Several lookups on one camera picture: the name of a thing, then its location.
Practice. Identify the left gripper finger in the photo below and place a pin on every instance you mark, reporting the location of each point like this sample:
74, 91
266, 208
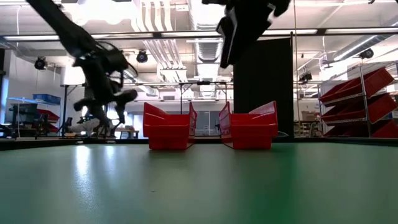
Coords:
101, 116
120, 114

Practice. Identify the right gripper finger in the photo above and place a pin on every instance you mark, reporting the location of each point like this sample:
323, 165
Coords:
248, 37
225, 43

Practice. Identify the red plastic bin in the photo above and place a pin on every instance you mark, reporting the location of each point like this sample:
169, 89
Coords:
168, 137
252, 135

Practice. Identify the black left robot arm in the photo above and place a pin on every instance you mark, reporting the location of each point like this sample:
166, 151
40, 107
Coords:
68, 31

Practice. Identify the black background robot arm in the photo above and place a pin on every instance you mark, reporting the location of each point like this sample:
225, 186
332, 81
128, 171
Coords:
219, 128
107, 127

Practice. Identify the person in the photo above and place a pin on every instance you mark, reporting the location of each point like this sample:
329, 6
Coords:
84, 126

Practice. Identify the ceiling light strip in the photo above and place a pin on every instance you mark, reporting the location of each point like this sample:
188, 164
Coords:
31, 37
354, 30
186, 33
292, 31

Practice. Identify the tall black cabinet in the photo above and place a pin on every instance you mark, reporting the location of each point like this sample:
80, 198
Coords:
264, 87

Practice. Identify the red and black cart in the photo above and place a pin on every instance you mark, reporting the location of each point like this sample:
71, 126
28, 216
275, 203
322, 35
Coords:
46, 115

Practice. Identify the blue storage bin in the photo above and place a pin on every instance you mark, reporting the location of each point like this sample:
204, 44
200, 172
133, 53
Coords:
46, 99

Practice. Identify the cardboard box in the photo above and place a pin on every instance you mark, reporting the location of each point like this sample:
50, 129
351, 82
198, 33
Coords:
308, 115

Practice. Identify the green table mat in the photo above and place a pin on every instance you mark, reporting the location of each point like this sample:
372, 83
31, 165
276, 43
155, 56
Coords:
199, 186

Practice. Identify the red shelf bin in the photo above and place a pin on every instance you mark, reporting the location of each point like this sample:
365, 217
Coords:
373, 81
388, 130
379, 107

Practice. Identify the silver round ventilation duct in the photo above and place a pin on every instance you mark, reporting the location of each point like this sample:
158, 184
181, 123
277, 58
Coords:
357, 46
206, 51

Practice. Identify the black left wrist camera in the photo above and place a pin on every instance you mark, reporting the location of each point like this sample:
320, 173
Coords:
115, 59

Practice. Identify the black frame workstation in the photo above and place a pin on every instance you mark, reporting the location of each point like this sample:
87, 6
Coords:
65, 105
181, 93

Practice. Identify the white rectangular ceiling duct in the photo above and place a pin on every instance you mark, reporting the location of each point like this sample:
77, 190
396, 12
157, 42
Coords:
146, 87

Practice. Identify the black ceiling camera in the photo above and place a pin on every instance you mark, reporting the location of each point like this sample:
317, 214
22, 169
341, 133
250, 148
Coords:
40, 63
367, 53
142, 56
306, 77

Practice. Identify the black aluminium table frame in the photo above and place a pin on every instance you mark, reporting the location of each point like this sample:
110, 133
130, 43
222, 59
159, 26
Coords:
211, 140

